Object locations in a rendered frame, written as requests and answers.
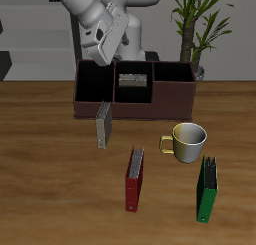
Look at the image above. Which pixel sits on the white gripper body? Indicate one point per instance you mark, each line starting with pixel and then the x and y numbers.
pixel 115 29

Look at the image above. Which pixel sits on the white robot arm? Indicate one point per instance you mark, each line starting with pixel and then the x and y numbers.
pixel 83 7

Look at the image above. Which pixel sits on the yellow book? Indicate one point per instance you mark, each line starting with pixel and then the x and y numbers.
pixel 132 80
pixel 103 127

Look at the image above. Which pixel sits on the dark brown desk caddy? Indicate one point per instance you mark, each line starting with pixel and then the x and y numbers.
pixel 170 100

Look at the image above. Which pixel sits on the red book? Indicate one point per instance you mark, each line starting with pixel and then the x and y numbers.
pixel 134 185

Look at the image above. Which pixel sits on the green book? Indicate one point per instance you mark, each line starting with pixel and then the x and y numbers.
pixel 206 199

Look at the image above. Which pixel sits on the green pot plant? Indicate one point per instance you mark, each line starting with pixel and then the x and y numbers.
pixel 187 39

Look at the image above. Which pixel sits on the yellow and white mug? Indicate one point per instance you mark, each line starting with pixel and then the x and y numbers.
pixel 188 144

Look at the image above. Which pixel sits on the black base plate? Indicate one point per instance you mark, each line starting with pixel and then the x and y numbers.
pixel 152 56

